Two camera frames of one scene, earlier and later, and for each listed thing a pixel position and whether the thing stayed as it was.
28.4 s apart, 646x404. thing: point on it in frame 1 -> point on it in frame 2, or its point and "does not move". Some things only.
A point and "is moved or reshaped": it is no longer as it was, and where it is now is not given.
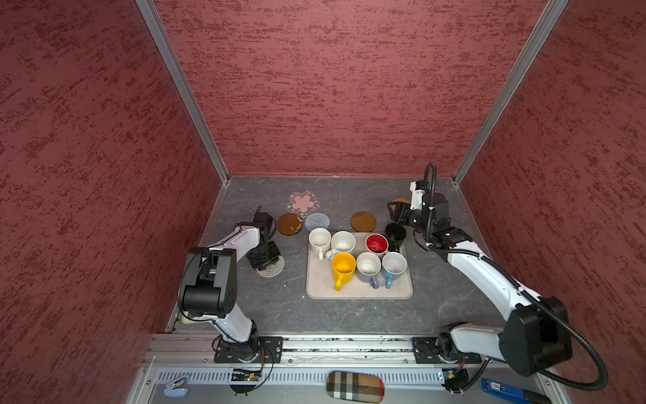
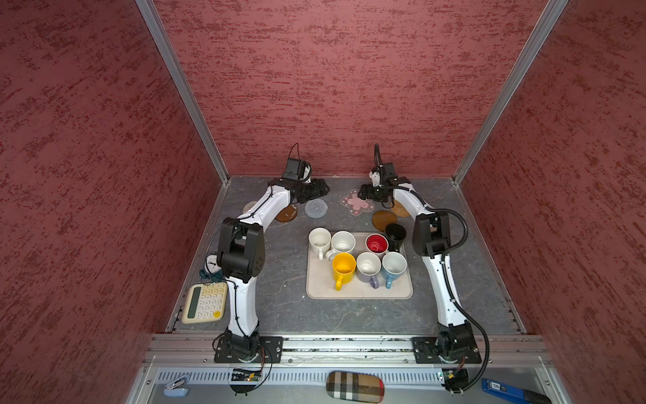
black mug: (396, 233) does not move
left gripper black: (259, 264) -> (318, 189)
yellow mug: (344, 267) does not move
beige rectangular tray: (320, 284) does not move
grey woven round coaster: (316, 220) -> (315, 208)
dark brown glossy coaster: (290, 224) is moved or reshaped
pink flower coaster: (303, 204) -> (357, 204)
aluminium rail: (172, 350) does not move
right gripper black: (400, 210) -> (368, 193)
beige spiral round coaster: (272, 269) -> (248, 206)
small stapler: (176, 389) does not move
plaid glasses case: (354, 386) does not move
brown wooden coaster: (362, 221) -> (382, 219)
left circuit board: (239, 374) does not move
